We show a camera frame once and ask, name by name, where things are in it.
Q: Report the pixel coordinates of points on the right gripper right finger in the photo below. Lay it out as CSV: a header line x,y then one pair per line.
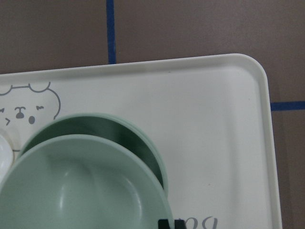
x,y
179,224

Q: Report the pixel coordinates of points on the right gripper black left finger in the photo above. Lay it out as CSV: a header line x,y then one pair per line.
x,y
163,224

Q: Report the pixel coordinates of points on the green bowl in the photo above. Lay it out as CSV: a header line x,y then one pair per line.
x,y
108,126
82,182

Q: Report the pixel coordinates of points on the cream bear tray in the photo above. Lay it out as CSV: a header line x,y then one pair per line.
x,y
208,116

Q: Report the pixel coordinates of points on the white plastic spoon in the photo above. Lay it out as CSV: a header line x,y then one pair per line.
x,y
6,157

